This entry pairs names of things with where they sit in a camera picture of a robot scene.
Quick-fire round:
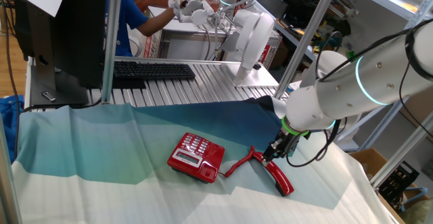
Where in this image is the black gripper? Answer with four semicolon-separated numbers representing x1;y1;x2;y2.
262;129;300;167

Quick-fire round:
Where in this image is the red telephone handset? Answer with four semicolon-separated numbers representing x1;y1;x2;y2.
252;151;295;197

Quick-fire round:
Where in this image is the white haptic control device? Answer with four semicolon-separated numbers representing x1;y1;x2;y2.
168;0;280;89

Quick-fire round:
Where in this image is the bare person forearm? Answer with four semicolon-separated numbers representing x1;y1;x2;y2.
137;9;177;38

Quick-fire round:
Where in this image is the red telephone base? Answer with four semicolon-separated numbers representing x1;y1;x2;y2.
166;132;226;184

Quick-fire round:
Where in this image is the open cardboard box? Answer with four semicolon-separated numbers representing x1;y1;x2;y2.
348;148;433;224

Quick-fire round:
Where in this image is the black plastic crate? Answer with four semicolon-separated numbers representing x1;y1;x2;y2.
378;161;420;213

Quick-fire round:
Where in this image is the grey metal cabinet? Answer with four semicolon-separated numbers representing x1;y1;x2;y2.
158;27;283;70

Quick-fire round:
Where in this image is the black keyboard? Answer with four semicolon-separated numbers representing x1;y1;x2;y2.
113;60;197;81

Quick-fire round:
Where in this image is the brown cardboard box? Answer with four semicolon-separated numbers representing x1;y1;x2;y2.
401;88;433;140

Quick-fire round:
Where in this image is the dark grey laptop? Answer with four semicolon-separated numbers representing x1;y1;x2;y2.
250;0;289;19

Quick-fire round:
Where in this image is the white carton red print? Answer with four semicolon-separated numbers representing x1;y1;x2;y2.
138;30;163;59

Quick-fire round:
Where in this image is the blue green white tablecloth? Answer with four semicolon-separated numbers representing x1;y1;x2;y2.
12;95;402;224

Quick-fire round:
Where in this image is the person in blue shirt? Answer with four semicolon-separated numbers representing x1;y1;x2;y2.
104;0;150;58

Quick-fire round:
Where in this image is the black computer monitor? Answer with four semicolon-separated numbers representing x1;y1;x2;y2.
13;0;109;108

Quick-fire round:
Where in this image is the blue fabric bag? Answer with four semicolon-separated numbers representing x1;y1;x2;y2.
0;94;25;164

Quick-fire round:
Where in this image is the green wrist adapter ring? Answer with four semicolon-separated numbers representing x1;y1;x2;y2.
281;114;311;137

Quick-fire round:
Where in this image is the red coiled phone cord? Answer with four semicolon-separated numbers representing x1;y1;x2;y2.
218;145;255;179

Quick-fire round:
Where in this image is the aluminium frame post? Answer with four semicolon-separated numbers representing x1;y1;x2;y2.
100;0;124;104
0;114;23;224
273;0;342;99
370;114;433;188

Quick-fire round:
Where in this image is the light blue strap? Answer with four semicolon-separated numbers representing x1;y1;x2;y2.
401;186;429;213

